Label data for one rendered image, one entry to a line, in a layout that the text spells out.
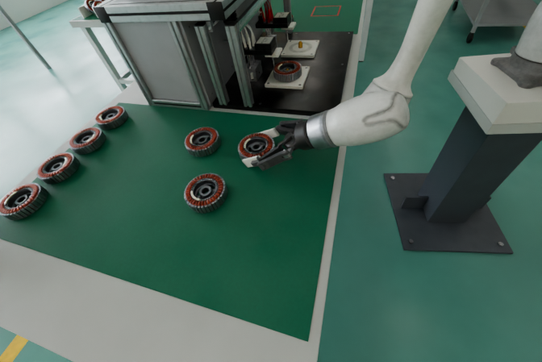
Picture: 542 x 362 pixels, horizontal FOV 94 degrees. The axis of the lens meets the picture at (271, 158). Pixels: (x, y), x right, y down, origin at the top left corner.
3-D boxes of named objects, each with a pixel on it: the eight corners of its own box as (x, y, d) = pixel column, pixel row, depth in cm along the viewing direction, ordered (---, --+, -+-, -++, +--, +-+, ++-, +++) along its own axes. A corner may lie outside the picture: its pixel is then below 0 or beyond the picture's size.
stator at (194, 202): (213, 173, 75) (209, 165, 72) (236, 194, 69) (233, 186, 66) (181, 197, 70) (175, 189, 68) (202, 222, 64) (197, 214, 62)
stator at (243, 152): (281, 143, 80) (279, 135, 77) (267, 169, 73) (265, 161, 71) (248, 137, 84) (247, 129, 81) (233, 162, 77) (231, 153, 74)
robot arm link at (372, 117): (331, 155, 56) (352, 141, 66) (408, 140, 46) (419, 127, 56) (318, 108, 55) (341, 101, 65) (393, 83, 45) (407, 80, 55)
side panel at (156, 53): (212, 106, 99) (180, 17, 75) (209, 110, 97) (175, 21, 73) (153, 101, 106) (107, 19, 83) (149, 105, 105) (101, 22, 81)
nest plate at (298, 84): (310, 68, 104) (310, 66, 103) (302, 89, 95) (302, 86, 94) (275, 68, 108) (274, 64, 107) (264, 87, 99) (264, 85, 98)
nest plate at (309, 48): (319, 42, 119) (319, 39, 118) (314, 58, 110) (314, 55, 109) (288, 42, 123) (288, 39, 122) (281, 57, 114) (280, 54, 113)
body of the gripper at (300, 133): (317, 155, 63) (288, 160, 69) (325, 132, 68) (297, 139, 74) (302, 133, 59) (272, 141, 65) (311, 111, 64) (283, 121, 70)
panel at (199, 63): (263, 31, 136) (253, -38, 114) (210, 105, 96) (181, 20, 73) (261, 31, 137) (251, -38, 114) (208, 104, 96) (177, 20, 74)
